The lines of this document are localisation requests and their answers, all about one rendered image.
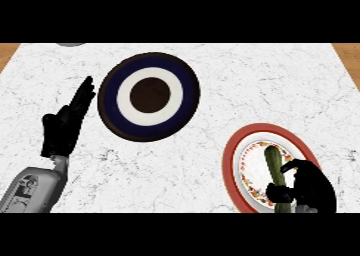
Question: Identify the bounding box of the green squash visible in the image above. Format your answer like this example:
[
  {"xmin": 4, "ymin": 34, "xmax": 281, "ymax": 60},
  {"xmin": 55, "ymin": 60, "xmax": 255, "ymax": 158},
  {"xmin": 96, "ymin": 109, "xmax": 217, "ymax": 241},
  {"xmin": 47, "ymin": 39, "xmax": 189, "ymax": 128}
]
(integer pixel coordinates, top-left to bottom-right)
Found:
[{"xmin": 263, "ymin": 145, "xmax": 294, "ymax": 214}]

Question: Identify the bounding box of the navy and white ringed plate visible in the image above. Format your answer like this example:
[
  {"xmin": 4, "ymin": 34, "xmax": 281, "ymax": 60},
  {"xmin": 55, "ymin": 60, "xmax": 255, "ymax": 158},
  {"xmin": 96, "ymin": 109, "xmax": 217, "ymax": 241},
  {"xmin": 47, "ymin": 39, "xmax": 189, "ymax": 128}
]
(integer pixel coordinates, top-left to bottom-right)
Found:
[{"xmin": 96, "ymin": 51, "xmax": 202, "ymax": 143}]

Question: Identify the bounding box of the red rimmed floral plate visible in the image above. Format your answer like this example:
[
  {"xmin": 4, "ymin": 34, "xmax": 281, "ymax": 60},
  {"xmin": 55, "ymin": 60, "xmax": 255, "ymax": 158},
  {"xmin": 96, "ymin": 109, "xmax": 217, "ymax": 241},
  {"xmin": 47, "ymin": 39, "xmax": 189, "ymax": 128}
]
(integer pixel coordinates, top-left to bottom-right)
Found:
[{"xmin": 222, "ymin": 122, "xmax": 322, "ymax": 214}]

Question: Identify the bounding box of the grey rounded object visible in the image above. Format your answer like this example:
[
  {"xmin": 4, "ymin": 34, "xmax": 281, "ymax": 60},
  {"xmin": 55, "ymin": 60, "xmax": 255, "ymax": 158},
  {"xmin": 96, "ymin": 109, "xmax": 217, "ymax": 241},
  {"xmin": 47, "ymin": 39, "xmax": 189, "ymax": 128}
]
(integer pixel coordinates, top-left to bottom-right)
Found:
[{"xmin": 55, "ymin": 42, "xmax": 89, "ymax": 48}]

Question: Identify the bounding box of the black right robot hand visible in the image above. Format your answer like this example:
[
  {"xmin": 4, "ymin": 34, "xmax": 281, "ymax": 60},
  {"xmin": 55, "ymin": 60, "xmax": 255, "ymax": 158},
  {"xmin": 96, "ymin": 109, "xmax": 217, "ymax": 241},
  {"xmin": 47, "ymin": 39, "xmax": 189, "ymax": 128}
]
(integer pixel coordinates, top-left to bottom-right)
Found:
[{"xmin": 264, "ymin": 158, "xmax": 338, "ymax": 214}]

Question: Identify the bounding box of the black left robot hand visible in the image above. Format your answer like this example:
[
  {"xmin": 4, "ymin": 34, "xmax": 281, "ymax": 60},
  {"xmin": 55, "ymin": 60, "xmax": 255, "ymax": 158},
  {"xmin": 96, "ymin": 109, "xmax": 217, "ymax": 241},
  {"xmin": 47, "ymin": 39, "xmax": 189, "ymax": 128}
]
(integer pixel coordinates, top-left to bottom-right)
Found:
[{"xmin": 40, "ymin": 75, "xmax": 97, "ymax": 159}]

